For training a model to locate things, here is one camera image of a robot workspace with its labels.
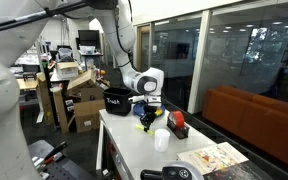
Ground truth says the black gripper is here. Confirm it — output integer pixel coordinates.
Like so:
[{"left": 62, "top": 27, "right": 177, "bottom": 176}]
[{"left": 139, "top": 104, "right": 166, "bottom": 132}]

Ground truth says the yellow marker pen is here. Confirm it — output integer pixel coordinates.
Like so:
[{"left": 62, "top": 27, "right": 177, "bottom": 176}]
[{"left": 135, "top": 123, "right": 155, "bottom": 136}]

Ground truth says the white mug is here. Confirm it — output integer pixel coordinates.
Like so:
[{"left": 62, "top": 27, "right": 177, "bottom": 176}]
[{"left": 153, "top": 128, "right": 171, "bottom": 154}]

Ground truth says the blue round plate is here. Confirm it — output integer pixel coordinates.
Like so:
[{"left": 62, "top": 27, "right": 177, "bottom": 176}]
[{"left": 132, "top": 101, "right": 167, "bottom": 118}]

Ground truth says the red tape in black dispenser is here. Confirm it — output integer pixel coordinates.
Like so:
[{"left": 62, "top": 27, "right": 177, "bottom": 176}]
[{"left": 166, "top": 110, "right": 190, "bottom": 140}]

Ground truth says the black trash bin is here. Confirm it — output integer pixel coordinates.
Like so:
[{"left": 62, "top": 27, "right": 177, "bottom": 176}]
[{"left": 102, "top": 86, "right": 134, "bottom": 117}]

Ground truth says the labelled brown cardboard box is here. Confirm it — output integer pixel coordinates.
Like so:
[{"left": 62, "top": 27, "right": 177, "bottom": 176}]
[{"left": 72, "top": 98, "right": 107, "bottom": 134}]

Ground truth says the small brown cardboard box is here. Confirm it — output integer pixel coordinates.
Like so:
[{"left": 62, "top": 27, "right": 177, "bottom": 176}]
[{"left": 78, "top": 86, "right": 105, "bottom": 103}]

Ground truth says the wooden glass door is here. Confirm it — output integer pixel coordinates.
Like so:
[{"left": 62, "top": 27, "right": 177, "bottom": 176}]
[{"left": 136, "top": 24, "right": 152, "bottom": 73}]

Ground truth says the cardboard box with open flap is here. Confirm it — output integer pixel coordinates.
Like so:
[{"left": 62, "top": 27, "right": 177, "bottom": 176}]
[{"left": 66, "top": 68, "right": 99, "bottom": 92}]

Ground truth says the upright cardboard panel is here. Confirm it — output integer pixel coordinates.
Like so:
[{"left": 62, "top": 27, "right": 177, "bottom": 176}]
[{"left": 50, "top": 86, "right": 75, "bottom": 135}]

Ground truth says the white storage tub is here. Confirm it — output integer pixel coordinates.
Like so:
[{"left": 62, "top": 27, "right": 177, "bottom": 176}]
[{"left": 79, "top": 45, "right": 97, "bottom": 56}]

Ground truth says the black perforated board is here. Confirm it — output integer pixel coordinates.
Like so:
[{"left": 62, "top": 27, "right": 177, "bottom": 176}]
[{"left": 27, "top": 139, "right": 95, "bottom": 180}]

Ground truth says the black and red clamp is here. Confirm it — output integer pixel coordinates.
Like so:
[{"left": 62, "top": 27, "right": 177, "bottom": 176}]
[{"left": 31, "top": 140, "right": 69, "bottom": 168}]

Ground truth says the black computer monitor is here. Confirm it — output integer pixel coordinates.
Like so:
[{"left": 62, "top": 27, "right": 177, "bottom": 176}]
[{"left": 77, "top": 29, "right": 102, "bottom": 51}]

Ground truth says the orange sofa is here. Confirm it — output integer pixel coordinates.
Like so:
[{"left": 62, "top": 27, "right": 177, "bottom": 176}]
[{"left": 201, "top": 85, "right": 288, "bottom": 170}]

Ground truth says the tall cardboard box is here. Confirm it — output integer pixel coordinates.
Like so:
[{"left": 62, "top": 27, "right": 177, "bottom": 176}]
[{"left": 36, "top": 72, "right": 56, "bottom": 127}]

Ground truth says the clear plastic bag bundle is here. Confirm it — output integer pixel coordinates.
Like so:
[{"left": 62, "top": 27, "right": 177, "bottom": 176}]
[{"left": 56, "top": 47, "right": 75, "bottom": 63}]

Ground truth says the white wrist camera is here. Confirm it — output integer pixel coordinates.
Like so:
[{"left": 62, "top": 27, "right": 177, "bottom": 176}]
[{"left": 128, "top": 94, "right": 163, "bottom": 108}]

